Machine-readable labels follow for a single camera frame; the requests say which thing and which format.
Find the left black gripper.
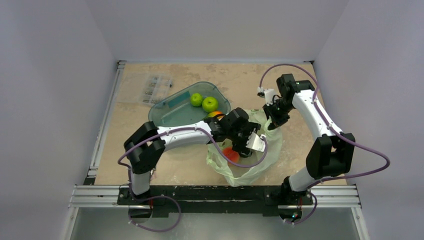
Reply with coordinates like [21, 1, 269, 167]
[227, 123, 261, 156]

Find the orange fake peach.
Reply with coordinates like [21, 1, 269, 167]
[222, 146, 240, 164]

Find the green orange fake mango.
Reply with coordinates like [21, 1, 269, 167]
[206, 111, 225, 120]

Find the light green plastic bag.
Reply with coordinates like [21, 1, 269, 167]
[205, 109, 284, 188]

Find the green fake apple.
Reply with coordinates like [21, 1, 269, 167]
[202, 96, 219, 113]

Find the green fake lime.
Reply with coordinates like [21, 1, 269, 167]
[190, 93, 204, 107]

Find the teal plastic bin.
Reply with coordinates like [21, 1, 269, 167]
[148, 81, 231, 127]

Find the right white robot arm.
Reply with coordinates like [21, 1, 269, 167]
[257, 74, 356, 204]

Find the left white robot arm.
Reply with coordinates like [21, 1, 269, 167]
[118, 107, 268, 205]

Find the clear plastic organizer box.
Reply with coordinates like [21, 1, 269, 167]
[116, 72, 173, 106]

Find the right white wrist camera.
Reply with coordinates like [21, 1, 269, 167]
[257, 87, 277, 106]

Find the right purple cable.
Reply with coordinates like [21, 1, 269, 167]
[259, 63, 391, 190]

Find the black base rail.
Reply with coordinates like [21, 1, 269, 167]
[117, 185, 314, 220]

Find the aluminium frame rail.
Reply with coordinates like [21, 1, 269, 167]
[69, 60, 127, 207]

